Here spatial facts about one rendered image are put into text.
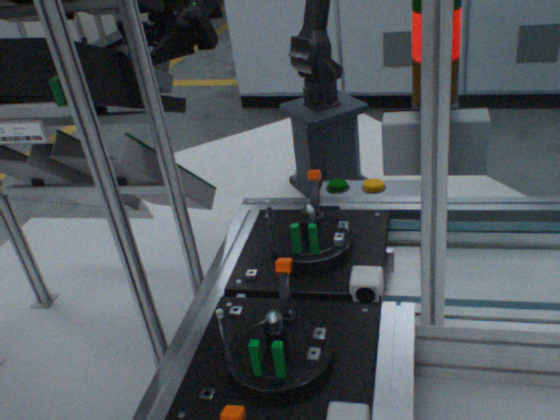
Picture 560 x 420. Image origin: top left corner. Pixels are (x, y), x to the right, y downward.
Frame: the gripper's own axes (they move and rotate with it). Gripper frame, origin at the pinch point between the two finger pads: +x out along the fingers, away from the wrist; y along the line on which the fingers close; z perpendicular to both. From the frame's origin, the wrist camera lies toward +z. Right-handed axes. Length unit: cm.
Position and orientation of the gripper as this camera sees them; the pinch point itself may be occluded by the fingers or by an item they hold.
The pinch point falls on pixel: (149, 51)
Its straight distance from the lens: 98.3
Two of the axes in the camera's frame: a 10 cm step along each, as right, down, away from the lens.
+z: -3.5, -6.7, -6.5
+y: 8.3, 1.0, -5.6
